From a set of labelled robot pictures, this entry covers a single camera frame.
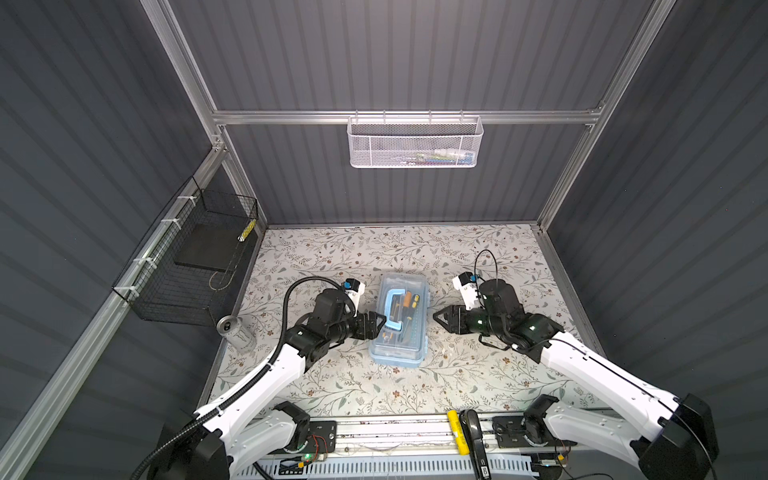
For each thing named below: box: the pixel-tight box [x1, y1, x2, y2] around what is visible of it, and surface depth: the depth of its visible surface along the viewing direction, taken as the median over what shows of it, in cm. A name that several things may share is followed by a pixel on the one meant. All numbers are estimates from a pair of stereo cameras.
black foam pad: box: [174, 221, 249, 273], surface depth 78 cm
